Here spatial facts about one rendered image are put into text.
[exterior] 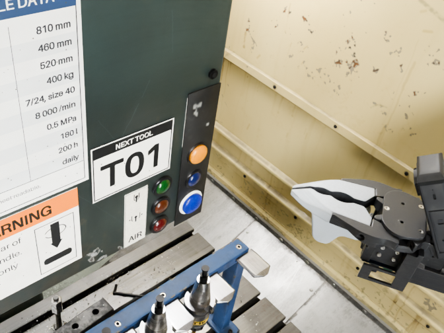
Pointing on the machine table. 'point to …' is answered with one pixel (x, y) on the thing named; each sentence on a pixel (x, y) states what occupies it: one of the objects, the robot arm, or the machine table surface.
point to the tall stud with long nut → (57, 310)
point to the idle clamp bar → (92, 318)
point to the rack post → (221, 319)
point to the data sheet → (41, 100)
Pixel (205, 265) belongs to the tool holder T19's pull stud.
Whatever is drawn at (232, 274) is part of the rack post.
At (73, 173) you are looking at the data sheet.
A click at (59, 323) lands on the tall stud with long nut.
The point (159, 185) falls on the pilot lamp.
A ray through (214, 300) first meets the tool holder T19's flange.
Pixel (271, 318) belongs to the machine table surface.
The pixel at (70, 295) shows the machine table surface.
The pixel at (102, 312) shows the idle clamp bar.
